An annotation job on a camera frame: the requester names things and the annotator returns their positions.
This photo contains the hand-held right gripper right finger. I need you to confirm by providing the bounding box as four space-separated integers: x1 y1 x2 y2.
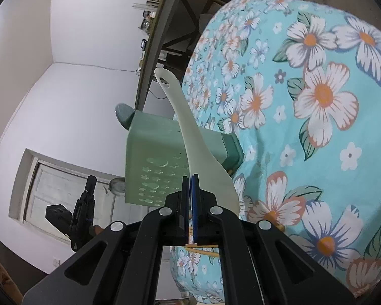
191 175 356 305

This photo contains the metal spoon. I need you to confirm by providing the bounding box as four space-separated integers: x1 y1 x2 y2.
114 103 135 131

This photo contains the grey wooden table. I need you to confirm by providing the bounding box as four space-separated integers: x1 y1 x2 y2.
134 0 239 112

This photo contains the bundle of wooden chopsticks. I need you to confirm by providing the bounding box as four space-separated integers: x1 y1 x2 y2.
184 243 219 257

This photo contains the blue floral blanket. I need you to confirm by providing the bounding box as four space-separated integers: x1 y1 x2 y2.
170 0 381 305

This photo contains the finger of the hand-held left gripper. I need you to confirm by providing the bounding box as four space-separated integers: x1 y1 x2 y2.
79 175 97 220

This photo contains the white rice paddle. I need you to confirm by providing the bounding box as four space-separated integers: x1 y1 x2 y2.
154 67 242 220

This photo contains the white door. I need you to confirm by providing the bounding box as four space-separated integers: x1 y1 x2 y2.
9 148 129 245

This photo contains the green plastic utensil holder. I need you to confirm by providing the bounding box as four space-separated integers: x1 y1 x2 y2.
125 110 245 207

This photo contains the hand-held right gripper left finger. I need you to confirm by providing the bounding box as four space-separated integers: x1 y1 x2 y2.
22 176 191 305

